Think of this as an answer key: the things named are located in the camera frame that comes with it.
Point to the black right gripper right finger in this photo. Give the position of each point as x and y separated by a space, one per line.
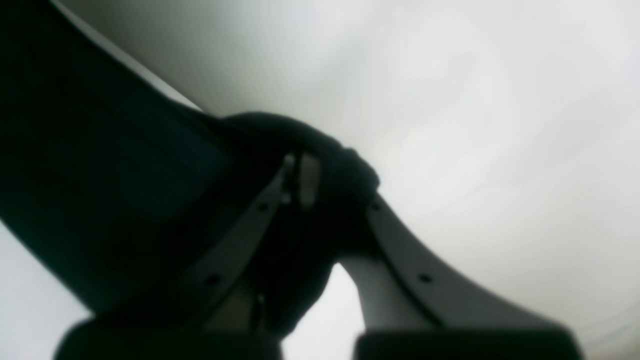
417 307

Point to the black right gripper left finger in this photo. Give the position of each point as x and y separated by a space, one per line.
222 306

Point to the black printed T-shirt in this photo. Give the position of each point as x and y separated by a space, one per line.
114 186

